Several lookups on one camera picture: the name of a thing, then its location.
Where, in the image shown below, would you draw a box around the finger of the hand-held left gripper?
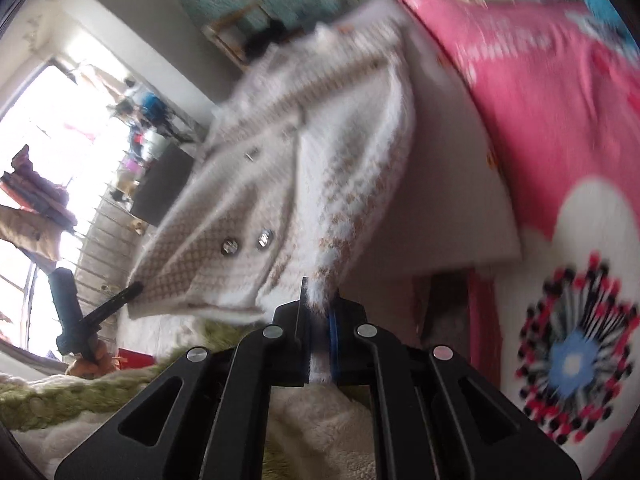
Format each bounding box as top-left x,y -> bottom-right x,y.
82,282 -> 146,331
49,267 -> 83,328

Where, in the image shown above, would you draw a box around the hanging beige clothes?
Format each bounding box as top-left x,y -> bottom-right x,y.
0,145 -> 78,261

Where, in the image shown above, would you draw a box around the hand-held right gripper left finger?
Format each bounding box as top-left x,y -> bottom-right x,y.
54,277 -> 311,480

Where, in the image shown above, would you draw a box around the person's left hand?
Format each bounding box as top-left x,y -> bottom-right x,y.
65,344 -> 122,378

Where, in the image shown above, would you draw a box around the green fleece garment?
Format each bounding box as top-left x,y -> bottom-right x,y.
0,320 -> 251,433

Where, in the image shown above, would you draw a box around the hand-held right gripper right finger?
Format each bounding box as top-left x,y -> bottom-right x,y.
327,296 -> 583,480

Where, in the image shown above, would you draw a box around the pile of belongings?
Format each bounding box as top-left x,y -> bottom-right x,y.
107,75 -> 176,198

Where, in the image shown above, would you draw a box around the red box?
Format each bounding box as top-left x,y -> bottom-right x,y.
117,350 -> 156,368

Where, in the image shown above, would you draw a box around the beige white houndstooth coat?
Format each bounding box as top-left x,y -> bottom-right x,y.
122,10 -> 418,386

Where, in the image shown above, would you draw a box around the cream fleece garment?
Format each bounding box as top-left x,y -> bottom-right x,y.
15,375 -> 376,480

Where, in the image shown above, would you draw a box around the pink floral blanket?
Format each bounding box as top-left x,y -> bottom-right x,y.
395,0 -> 640,461

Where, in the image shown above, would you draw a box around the wooden chair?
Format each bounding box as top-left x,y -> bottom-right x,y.
202,2 -> 281,68

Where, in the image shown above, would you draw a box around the black bag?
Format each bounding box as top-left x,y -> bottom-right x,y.
245,20 -> 296,58

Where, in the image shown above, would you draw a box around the metal window railing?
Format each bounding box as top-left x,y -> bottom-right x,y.
65,180 -> 151,316

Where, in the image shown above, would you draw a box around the dark grey cabinet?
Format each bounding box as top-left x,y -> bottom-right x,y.
131,142 -> 196,228

